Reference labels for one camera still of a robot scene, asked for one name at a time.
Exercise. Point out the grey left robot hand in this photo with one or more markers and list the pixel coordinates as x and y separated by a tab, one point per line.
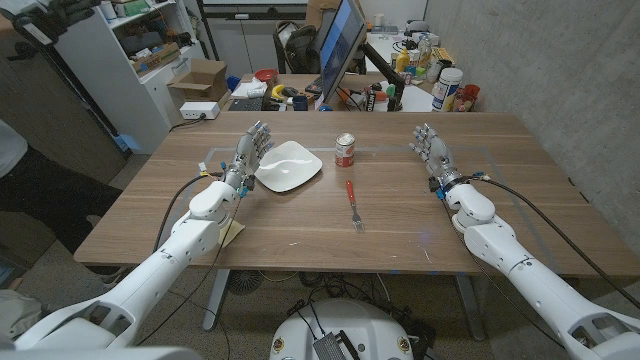
247	150

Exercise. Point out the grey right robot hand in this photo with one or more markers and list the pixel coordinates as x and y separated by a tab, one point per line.
437	152

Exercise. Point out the yellow sponge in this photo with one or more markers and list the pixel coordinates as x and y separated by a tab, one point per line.
233	233

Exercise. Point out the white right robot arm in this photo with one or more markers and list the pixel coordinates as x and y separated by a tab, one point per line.
530	270

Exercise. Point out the person's bare forearm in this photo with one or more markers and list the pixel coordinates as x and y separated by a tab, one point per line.
6	26

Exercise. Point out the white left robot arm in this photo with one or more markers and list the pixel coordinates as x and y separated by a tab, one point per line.
165	255

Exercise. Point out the white square plate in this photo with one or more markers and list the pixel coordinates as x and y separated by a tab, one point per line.
290	167

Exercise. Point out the red labelled tin can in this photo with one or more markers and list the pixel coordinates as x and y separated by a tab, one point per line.
345	150

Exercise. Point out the black keyboard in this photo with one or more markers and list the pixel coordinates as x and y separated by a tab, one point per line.
245	104

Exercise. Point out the white desk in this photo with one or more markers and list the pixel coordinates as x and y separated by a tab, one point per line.
424	92

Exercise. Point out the white power box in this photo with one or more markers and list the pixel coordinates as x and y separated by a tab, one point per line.
200	110

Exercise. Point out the white blue labelled canister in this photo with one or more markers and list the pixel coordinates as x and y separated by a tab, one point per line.
446	90

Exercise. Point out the yellow curved object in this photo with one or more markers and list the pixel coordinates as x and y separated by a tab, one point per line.
276	91

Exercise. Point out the dark blue mug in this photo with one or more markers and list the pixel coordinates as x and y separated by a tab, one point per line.
300	103

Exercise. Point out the red bowl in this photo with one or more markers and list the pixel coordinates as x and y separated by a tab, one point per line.
266	75

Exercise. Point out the open cardboard box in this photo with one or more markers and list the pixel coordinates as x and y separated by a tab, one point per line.
205	77

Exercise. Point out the black labelled bottle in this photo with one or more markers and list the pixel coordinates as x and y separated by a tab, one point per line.
370	101

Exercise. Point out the yellow mustard bottle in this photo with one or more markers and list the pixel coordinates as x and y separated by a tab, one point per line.
403	61

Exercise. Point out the clear plastic bottle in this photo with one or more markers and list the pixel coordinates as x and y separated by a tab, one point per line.
425	50

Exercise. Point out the black backpack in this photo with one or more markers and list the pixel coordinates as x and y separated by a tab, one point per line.
300	47

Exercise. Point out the blue plastic item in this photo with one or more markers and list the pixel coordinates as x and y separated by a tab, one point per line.
127	143

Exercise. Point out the printed flat cardboard box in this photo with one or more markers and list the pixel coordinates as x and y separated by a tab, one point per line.
156	59

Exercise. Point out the black computer monitor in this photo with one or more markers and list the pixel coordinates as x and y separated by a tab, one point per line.
340	45

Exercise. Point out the grey metal table leg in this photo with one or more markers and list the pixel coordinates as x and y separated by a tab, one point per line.
216	300
470	305

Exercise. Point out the white shelf unit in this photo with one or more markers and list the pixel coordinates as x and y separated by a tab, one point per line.
100	85

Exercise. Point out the white robot torso base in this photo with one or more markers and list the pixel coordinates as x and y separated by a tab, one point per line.
360	325

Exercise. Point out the person in white shirt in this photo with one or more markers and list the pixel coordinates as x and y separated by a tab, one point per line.
50	200

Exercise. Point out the grey finned module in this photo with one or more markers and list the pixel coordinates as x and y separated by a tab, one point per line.
329	347

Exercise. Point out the black teleoperation glove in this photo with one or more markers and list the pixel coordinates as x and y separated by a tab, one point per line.
45	22

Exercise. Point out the white robot head housing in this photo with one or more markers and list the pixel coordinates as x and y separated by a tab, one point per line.
100	354

